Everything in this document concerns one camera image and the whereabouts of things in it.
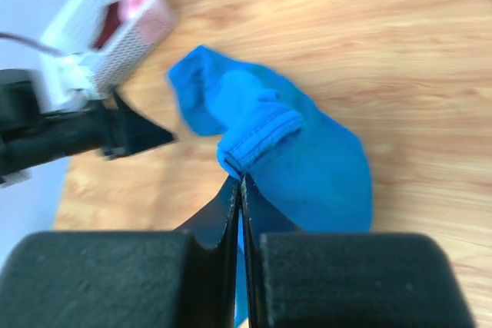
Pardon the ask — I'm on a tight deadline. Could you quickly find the dark red t shirt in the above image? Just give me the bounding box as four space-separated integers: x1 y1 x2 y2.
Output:
91 2 121 50

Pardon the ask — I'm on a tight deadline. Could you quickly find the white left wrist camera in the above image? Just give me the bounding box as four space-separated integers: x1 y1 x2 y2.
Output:
41 51 106 111

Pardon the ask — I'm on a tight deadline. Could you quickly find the blue t shirt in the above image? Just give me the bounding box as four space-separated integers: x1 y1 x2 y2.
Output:
165 44 374 325

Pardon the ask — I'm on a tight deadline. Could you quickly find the white perforated plastic basket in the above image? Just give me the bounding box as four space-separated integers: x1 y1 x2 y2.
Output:
42 0 175 96

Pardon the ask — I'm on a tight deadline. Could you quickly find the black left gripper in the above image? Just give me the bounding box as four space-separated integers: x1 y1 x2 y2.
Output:
1 69 176 185

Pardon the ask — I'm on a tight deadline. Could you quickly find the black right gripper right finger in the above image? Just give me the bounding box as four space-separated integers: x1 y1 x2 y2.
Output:
241 177 475 327

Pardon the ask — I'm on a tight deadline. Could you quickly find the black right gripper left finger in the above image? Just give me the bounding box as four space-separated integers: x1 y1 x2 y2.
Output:
1 178 239 327

